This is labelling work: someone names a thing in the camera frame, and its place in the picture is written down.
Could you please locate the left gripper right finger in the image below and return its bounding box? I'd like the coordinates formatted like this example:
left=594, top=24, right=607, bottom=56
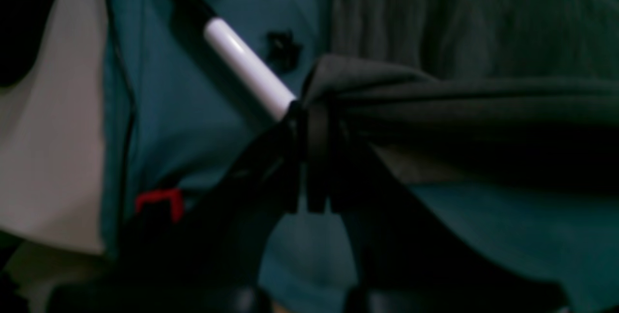
left=326, top=106, right=568, bottom=313

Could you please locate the grey T-shirt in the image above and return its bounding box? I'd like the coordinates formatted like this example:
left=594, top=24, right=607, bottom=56
left=302, top=0, right=618, bottom=191

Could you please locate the orange black clamp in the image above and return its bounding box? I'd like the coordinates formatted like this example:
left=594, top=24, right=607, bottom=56
left=134, top=188, right=184, bottom=223

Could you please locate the small black clip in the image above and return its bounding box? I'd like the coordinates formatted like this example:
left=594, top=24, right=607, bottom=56
left=266, top=30, right=303, bottom=74

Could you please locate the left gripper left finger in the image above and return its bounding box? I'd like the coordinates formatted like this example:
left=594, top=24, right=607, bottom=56
left=46, top=102, right=306, bottom=313

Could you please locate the white marker pen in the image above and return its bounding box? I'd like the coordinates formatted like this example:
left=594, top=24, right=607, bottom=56
left=172, top=0, right=296, bottom=121

